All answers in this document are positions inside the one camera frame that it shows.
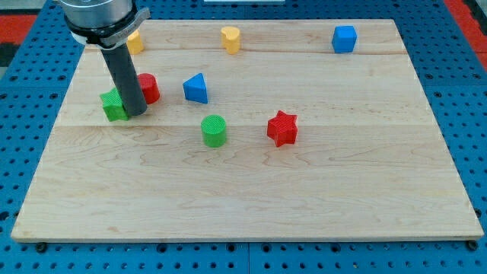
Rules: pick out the green cylinder block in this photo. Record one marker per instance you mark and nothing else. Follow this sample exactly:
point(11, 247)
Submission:
point(213, 131)

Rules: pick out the blue triangle block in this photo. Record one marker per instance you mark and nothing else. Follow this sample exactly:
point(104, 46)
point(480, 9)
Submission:
point(195, 89)

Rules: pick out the light wooden board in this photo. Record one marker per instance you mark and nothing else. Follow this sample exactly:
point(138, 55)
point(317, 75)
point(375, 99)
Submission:
point(369, 162)

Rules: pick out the yellow block behind arm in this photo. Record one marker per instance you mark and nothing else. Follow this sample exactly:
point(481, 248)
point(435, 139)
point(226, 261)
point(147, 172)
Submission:
point(134, 43)

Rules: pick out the red star block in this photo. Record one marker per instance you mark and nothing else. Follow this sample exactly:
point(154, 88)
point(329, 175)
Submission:
point(283, 129)

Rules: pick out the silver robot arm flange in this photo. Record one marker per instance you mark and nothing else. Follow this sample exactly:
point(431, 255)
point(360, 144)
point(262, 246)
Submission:
point(106, 24)

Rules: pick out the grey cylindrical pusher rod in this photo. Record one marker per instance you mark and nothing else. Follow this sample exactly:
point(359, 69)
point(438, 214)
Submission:
point(122, 70)

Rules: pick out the red cylinder block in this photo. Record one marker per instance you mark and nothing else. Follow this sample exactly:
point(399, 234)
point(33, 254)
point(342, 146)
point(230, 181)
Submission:
point(149, 87)

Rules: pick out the blue cube block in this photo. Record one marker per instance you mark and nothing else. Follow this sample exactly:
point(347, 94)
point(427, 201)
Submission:
point(344, 39)

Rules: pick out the green star block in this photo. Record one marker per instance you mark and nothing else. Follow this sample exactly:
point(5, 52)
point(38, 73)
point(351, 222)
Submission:
point(113, 106)

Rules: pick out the yellow heart block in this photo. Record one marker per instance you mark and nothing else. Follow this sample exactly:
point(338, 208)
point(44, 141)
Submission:
point(230, 39)

